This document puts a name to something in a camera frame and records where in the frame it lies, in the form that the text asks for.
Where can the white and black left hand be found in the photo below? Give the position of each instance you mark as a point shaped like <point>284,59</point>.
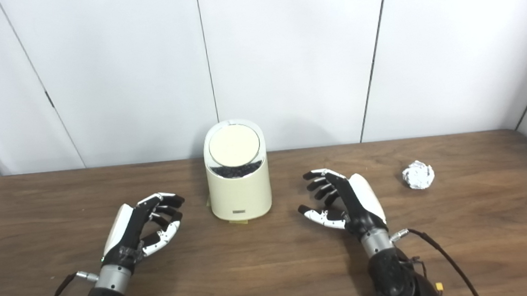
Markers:
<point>124,232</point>

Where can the white and black right hand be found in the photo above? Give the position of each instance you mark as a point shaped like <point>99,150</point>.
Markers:
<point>360,206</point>

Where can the white paper ball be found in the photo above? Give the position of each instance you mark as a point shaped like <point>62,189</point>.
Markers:
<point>418,175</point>

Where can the cream-colored bin body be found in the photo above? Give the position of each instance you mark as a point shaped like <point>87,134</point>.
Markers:
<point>239,197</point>

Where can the cream round bin lid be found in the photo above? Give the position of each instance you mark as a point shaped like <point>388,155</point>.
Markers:
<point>234,144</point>

